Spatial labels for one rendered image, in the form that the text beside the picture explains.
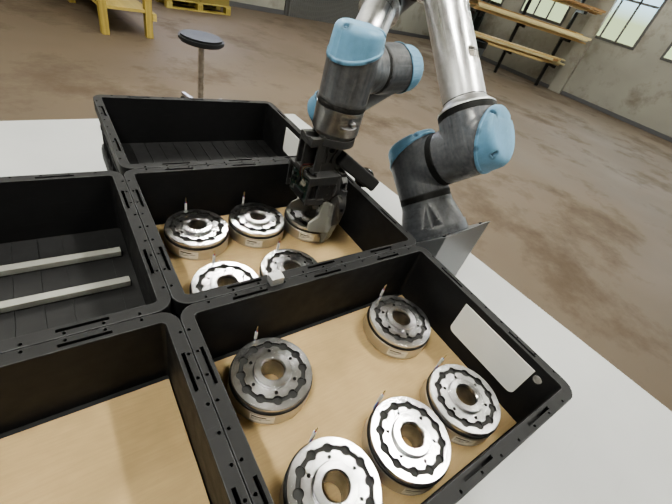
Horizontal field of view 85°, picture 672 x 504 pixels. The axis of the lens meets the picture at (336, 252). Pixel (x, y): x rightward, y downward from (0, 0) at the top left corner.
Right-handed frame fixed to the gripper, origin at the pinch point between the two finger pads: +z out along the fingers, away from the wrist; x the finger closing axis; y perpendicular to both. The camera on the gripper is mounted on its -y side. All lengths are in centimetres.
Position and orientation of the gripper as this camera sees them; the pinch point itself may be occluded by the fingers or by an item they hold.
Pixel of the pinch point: (318, 227)
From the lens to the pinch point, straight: 72.7
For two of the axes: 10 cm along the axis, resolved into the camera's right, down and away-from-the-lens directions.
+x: 5.3, 6.4, -5.6
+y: -8.1, 1.9, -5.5
